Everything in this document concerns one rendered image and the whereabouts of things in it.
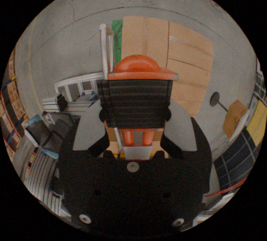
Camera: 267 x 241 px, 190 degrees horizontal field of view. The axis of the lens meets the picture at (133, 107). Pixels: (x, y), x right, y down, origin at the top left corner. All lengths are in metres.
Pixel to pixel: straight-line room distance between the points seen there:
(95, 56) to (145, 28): 0.91
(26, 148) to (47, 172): 0.33
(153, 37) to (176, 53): 0.24
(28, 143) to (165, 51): 1.07
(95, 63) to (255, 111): 8.04
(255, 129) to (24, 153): 7.84
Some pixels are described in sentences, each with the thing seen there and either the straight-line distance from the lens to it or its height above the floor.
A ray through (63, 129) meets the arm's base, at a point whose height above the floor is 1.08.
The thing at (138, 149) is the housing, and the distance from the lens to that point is 0.19.
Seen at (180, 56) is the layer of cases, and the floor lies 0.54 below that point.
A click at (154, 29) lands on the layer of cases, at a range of 0.83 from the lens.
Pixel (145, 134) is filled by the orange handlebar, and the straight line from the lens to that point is 0.16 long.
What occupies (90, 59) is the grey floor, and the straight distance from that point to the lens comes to 1.49.
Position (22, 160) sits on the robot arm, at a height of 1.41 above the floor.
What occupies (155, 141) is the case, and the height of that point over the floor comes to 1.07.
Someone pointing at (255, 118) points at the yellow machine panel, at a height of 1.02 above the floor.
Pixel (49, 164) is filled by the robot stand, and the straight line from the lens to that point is 0.75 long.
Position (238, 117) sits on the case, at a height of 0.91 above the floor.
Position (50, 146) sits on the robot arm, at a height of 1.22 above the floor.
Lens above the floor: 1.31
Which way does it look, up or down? 57 degrees down
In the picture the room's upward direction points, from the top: 177 degrees counter-clockwise
